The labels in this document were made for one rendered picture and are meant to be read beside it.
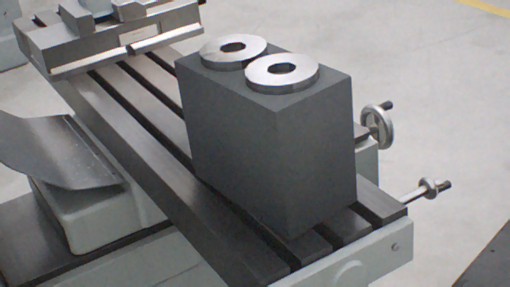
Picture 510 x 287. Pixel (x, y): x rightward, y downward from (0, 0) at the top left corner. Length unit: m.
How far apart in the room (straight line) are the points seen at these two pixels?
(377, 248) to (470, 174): 1.87
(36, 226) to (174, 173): 0.41
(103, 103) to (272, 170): 0.54
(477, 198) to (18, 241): 1.74
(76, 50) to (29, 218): 0.34
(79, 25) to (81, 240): 0.44
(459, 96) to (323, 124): 2.47
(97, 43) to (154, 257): 0.45
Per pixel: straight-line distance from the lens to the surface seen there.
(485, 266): 1.45
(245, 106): 0.83
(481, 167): 2.80
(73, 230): 1.23
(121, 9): 1.45
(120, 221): 1.25
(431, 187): 1.67
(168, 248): 1.32
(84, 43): 1.45
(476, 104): 3.23
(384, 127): 1.66
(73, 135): 1.37
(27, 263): 1.30
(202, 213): 0.96
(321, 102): 0.82
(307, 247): 0.87
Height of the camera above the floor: 1.55
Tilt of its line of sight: 31 degrees down
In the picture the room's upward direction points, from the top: 8 degrees counter-clockwise
